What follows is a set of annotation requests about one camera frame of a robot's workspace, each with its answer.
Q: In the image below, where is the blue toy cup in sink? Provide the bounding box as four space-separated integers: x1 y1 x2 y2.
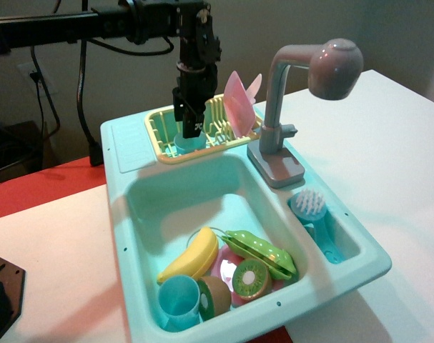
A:
158 275 200 332

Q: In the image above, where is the yellow dish drying rack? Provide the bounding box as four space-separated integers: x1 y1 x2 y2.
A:
144 94 262 164

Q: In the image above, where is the toy kiwi half right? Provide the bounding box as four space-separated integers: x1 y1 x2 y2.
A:
232 259 272 301

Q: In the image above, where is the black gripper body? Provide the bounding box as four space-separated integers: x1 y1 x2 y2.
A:
175 61 217 112

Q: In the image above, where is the toy kiwi half left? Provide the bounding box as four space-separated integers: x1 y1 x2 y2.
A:
197 276 232 321

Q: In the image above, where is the white wall outlet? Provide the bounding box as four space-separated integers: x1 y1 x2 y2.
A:
16 61 59 97

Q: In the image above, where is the green toy pea pod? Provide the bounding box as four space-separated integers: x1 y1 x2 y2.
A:
220 230 299 282

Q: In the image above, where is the pink toy plate front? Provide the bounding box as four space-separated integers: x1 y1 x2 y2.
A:
223 71 255 138

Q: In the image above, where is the black flexible hose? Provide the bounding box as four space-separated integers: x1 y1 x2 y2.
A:
75 0 104 167

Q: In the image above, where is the blue toy cup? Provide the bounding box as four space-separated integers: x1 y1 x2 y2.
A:
158 275 200 332
173 132 207 155

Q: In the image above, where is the toy kiwi half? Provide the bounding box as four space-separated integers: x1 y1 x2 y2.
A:
232 259 272 301
197 276 232 321

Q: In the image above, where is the black power cable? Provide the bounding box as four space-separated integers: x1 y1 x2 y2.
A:
29 46 61 144

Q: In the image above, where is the grey toy faucet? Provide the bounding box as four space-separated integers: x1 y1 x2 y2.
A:
247 38 364 189

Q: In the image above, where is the pink toy plate back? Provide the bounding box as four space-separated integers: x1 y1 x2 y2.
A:
246 74 262 105

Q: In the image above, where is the pink toy plate in sink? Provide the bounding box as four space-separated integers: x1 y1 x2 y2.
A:
210 244 284 307

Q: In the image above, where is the yellow toy banana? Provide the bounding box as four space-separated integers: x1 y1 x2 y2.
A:
157 227 219 284

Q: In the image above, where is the blue dish brush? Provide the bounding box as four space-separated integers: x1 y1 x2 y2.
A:
288 189 344 264

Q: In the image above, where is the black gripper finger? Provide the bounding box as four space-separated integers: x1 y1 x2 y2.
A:
172 88 187 121
182 108 204 139

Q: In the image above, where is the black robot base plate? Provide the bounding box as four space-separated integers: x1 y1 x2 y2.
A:
0 257 26 339

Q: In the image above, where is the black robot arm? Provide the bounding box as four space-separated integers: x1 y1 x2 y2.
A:
0 1 222 139

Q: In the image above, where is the teal toy sink unit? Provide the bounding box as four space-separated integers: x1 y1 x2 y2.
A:
101 112 392 342

